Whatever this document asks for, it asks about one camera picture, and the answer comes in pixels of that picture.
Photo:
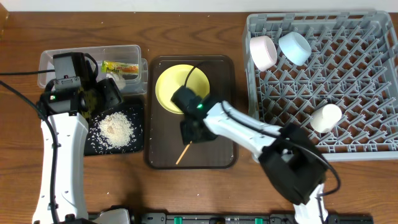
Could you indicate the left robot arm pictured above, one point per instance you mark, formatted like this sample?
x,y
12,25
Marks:
x,y
65,127

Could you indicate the green orange snack wrapper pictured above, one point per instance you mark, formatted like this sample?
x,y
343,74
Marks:
x,y
119,68

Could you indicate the light blue bowl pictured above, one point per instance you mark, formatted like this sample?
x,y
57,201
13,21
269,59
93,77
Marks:
x,y
295,47

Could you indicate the white tissue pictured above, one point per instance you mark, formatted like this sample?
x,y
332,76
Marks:
x,y
119,81

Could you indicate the black plastic waste tray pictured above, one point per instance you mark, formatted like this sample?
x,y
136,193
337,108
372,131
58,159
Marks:
x,y
136,146

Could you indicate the grey plastic dishwasher rack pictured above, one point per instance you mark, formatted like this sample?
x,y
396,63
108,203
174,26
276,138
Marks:
x,y
353,64

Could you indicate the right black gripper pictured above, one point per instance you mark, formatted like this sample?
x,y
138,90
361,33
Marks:
x,y
194,132

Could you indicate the white rice pile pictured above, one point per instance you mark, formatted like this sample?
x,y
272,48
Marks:
x,y
116,130

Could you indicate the wooden chopstick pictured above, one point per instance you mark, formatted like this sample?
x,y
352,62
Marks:
x,y
183,153

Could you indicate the brown plastic serving tray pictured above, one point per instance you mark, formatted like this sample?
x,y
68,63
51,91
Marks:
x,y
163,139

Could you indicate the pale pink bowl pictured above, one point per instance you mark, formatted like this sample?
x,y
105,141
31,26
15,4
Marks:
x,y
263,52

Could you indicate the clear plastic waste bin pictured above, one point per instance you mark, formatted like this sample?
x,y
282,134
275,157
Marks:
x,y
135,84

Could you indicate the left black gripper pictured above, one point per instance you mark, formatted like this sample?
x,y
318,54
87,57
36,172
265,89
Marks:
x,y
109,88

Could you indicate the yellow round plate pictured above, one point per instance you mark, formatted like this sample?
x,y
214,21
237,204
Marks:
x,y
173,78

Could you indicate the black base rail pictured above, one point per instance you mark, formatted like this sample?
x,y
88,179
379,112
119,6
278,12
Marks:
x,y
162,218

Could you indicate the small white cup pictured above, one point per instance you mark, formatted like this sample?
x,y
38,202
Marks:
x,y
325,119

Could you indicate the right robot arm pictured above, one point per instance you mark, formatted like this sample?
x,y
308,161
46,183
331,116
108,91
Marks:
x,y
292,163

